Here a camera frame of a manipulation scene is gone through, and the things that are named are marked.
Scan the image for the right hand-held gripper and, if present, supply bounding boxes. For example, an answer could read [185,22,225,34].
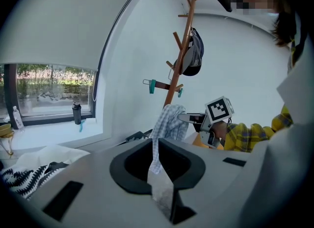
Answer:
[178,96,235,149]

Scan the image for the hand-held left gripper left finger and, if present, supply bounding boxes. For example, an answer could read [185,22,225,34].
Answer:
[26,138,170,228]

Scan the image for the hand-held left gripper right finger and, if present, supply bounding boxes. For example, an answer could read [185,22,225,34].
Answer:
[158,138,252,228]

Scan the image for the blue checked shirt clothes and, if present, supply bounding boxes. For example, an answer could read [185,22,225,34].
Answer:
[146,103,189,220]

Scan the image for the wooden coat rack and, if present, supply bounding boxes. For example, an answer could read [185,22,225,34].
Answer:
[143,0,207,111]

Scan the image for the navy cap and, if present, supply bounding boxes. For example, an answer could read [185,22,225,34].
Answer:
[173,27,205,77]

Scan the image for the white round floor bed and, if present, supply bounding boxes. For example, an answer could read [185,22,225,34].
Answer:
[0,143,91,171]

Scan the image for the grey cap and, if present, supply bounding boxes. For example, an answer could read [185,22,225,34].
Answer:
[183,34,204,68]

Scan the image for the black drinking bottle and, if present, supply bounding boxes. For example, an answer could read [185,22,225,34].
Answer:
[72,101,82,125]

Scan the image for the black white patterned blanket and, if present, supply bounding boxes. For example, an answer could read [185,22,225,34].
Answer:
[0,162,69,200]

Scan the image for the clear water bottle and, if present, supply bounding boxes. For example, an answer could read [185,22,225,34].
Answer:
[11,106,25,129]

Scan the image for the large window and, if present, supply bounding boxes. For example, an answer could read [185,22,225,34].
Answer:
[0,62,98,126]

